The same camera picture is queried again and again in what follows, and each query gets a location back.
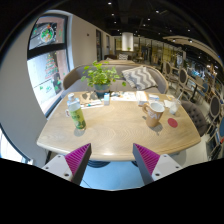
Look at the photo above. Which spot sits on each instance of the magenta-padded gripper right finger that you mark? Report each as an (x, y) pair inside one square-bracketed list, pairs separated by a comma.
[(147, 160)]

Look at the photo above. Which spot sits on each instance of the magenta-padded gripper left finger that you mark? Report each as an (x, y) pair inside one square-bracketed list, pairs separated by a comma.
[(77, 160)]

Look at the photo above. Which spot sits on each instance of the clear bottle with yellow-green label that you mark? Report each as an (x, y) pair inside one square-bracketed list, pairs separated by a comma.
[(77, 116)]

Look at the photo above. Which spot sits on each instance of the brown mug with white inside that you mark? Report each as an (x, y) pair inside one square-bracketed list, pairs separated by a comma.
[(154, 116)]

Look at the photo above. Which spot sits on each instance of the flat round red coaster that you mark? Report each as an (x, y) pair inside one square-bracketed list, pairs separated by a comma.
[(172, 122)]

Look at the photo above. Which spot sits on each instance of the clear plastic cup with straw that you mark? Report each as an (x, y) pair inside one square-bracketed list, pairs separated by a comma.
[(174, 106)]

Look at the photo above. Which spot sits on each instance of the blue and white card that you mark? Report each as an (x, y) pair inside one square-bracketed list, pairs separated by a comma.
[(153, 97)]

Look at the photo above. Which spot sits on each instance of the grey tufted armchair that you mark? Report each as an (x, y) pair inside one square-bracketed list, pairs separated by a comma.
[(196, 116)]

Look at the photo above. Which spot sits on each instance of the small blue box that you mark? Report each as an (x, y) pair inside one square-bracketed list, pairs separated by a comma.
[(106, 99)]

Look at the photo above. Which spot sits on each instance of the printed paper menu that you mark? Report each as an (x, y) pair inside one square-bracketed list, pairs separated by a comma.
[(123, 96)]

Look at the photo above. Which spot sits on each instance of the grey curved sofa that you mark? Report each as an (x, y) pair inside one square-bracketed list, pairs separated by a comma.
[(75, 78)]

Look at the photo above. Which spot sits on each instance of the grey white chevron cushion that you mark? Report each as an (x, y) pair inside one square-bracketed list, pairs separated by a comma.
[(139, 77)]

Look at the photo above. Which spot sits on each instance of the window with holiday decals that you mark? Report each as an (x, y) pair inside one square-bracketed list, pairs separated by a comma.
[(45, 80)]

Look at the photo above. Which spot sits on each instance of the group of cafe chairs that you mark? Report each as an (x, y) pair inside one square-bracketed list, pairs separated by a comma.
[(213, 103)]

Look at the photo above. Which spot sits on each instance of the green potted plant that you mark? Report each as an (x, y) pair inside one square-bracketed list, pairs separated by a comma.
[(100, 76)]

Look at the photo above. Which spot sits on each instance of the white round column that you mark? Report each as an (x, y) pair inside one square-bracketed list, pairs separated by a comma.
[(127, 41)]

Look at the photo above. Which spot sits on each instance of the group of ceiling spotlights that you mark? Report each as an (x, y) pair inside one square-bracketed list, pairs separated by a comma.
[(146, 20)]

